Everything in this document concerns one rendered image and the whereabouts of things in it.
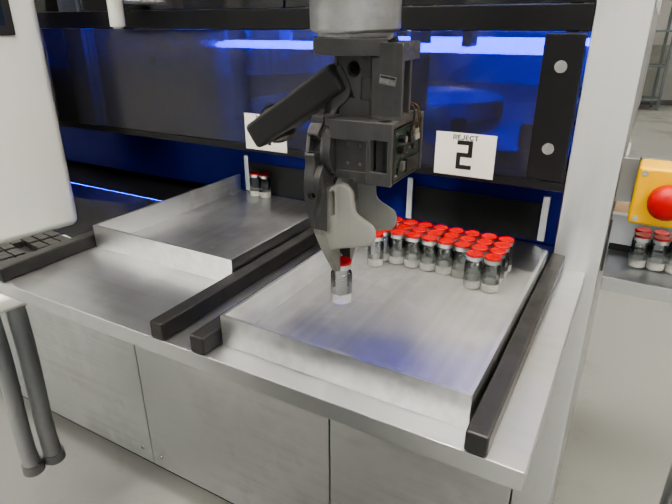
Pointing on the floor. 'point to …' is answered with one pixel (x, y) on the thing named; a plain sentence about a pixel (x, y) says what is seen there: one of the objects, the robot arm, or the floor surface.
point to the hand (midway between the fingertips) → (336, 251)
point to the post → (590, 202)
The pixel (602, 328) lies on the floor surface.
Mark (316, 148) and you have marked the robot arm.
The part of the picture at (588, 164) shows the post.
